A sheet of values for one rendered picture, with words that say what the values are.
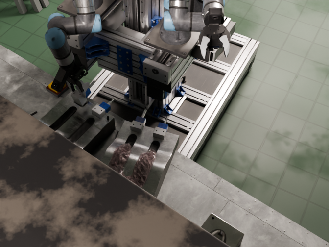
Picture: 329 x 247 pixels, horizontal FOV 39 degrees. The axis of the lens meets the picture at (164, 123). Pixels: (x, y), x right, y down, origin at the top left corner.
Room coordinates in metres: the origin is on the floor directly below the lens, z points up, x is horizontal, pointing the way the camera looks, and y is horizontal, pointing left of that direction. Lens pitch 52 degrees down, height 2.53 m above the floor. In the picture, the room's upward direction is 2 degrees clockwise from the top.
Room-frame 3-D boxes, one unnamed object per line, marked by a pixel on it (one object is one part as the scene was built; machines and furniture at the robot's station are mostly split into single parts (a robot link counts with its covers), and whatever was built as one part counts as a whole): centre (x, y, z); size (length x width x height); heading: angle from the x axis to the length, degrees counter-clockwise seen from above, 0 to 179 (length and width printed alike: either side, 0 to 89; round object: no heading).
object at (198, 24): (1.43, -0.15, 1.33); 0.11 x 0.08 x 0.11; 89
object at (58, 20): (1.50, 0.44, 1.23); 0.11 x 0.11 x 0.08; 11
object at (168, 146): (1.04, 0.13, 0.85); 0.50 x 0.26 x 0.11; 162
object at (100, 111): (1.37, 0.27, 0.89); 0.13 x 0.05 x 0.05; 145
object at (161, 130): (1.29, 0.01, 0.85); 0.13 x 0.05 x 0.05; 162
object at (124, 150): (1.05, 0.14, 0.90); 0.26 x 0.18 x 0.08; 162
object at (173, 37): (1.70, -0.04, 1.09); 0.15 x 0.15 x 0.10
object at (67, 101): (1.18, 0.47, 0.87); 0.50 x 0.26 x 0.14; 145
